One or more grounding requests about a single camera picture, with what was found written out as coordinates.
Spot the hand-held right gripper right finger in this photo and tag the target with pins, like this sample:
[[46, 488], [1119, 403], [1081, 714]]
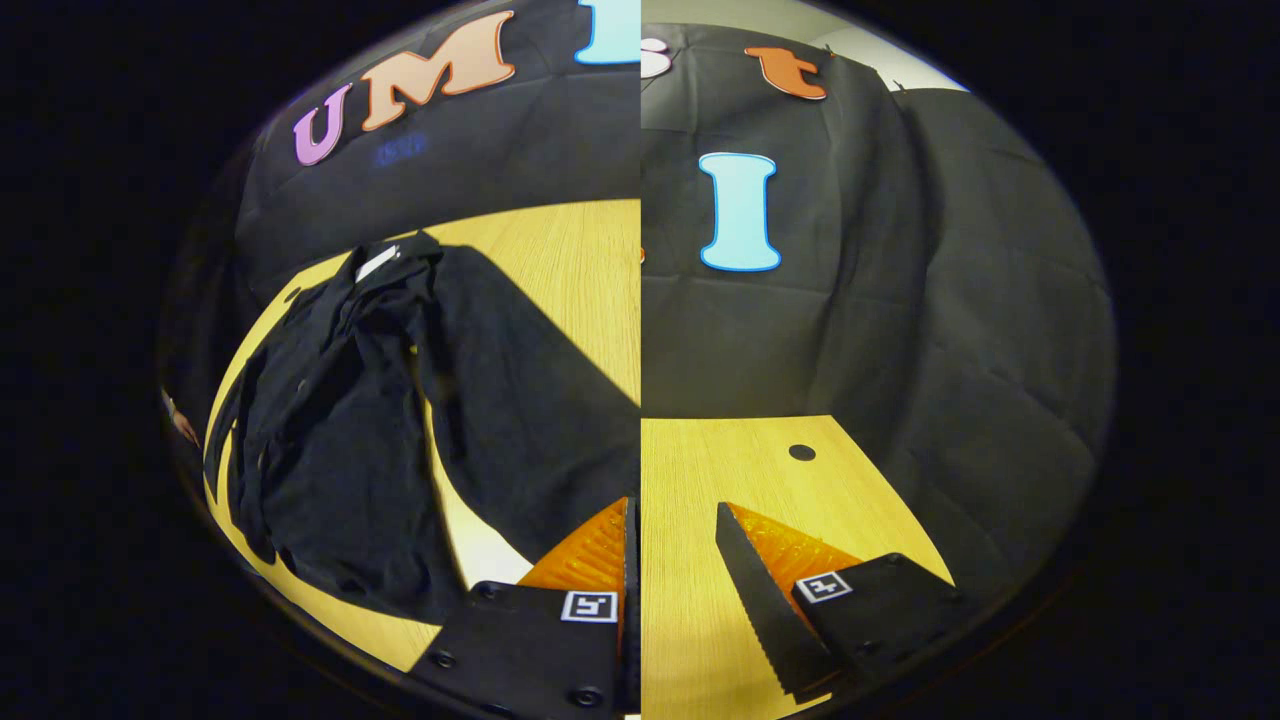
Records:
[[755, 600]]

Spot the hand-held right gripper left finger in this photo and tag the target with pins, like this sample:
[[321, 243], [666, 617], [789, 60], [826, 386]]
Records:
[[631, 560]]

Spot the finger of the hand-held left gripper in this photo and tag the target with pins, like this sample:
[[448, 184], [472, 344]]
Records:
[[180, 420]]

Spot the black buttoned shirt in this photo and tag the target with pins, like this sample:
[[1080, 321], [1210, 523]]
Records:
[[340, 450]]

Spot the black backdrop cloth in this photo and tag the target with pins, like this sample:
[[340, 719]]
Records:
[[900, 330]]

